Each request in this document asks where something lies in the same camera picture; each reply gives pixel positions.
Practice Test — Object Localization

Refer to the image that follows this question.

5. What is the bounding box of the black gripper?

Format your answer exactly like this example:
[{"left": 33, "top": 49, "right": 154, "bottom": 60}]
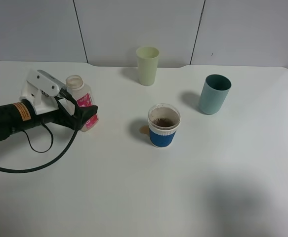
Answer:
[{"left": 0, "top": 97, "right": 98, "bottom": 138}]

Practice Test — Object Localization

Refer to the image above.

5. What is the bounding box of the clear bottle with pink label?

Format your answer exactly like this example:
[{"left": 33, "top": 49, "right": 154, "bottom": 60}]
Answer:
[{"left": 66, "top": 75, "right": 99, "bottom": 132}]

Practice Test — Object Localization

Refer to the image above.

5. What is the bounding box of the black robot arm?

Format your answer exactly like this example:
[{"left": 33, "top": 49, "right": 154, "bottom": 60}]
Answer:
[{"left": 0, "top": 99, "right": 98, "bottom": 141}]

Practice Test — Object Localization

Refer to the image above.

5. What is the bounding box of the brown drink spill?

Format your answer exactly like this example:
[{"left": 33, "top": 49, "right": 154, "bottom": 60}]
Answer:
[{"left": 139, "top": 125, "right": 149, "bottom": 135}]

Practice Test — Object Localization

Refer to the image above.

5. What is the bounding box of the clear cup with blue sleeve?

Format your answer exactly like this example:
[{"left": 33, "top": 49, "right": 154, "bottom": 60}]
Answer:
[{"left": 147, "top": 103, "right": 181, "bottom": 148}]

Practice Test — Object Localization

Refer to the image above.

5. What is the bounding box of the pale yellow plastic cup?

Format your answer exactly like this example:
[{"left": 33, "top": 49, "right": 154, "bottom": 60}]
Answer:
[{"left": 136, "top": 46, "right": 160, "bottom": 86}]

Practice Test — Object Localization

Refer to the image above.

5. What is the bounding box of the teal plastic cup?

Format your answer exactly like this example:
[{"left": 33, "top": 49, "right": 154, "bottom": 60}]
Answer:
[{"left": 199, "top": 74, "right": 232, "bottom": 115}]

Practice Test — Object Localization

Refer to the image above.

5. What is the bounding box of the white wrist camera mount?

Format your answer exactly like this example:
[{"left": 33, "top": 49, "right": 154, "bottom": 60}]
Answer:
[{"left": 20, "top": 69, "right": 67, "bottom": 115}]

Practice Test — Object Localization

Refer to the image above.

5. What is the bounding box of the black braided cable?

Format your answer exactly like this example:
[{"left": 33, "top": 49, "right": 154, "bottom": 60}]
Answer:
[{"left": 0, "top": 81, "right": 82, "bottom": 174}]

